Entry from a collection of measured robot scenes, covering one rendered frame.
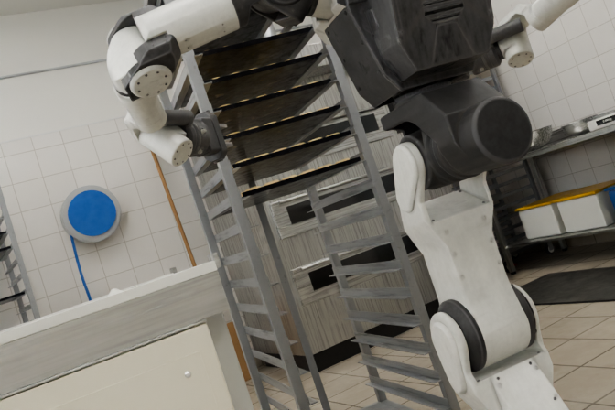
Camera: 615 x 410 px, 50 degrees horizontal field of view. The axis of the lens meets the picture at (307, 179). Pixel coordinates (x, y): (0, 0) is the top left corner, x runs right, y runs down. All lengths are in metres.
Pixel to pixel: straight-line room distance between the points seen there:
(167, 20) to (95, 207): 3.70
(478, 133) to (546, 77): 4.74
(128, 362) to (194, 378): 0.07
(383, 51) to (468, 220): 0.36
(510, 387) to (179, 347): 0.75
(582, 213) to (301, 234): 2.02
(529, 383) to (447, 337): 0.18
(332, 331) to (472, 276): 3.07
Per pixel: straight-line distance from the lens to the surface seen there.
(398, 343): 2.36
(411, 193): 1.26
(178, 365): 0.77
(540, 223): 5.35
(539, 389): 1.37
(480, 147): 1.10
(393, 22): 1.15
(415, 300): 2.13
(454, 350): 1.31
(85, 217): 4.80
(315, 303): 4.28
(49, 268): 4.89
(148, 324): 0.78
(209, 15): 1.20
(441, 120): 1.15
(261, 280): 1.96
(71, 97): 5.15
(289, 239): 4.24
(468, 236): 1.31
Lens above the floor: 0.91
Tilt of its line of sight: 4 degrees up
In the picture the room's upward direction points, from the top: 19 degrees counter-clockwise
